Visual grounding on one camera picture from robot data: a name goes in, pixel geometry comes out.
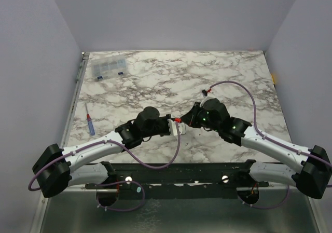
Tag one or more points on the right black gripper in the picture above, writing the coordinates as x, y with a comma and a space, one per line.
193, 115

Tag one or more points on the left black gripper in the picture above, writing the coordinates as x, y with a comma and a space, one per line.
165, 119

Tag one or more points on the silver metal bottle opener keychain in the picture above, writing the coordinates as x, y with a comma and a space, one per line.
182, 128

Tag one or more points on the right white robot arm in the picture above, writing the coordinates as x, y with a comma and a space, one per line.
307, 169

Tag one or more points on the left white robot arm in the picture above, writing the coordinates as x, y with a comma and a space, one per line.
55, 169

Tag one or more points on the clear plastic organizer box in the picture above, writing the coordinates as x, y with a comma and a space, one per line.
110, 67

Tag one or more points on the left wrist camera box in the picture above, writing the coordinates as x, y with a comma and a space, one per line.
173, 127

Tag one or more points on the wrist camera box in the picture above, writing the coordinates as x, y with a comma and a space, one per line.
206, 96
173, 127

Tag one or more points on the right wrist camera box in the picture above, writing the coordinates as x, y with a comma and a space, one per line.
206, 96

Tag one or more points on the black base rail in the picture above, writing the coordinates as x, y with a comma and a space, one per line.
177, 181

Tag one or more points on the blue handled screwdriver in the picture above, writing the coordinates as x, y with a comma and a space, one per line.
89, 122

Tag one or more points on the aluminium frame rail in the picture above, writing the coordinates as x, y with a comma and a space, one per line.
73, 105

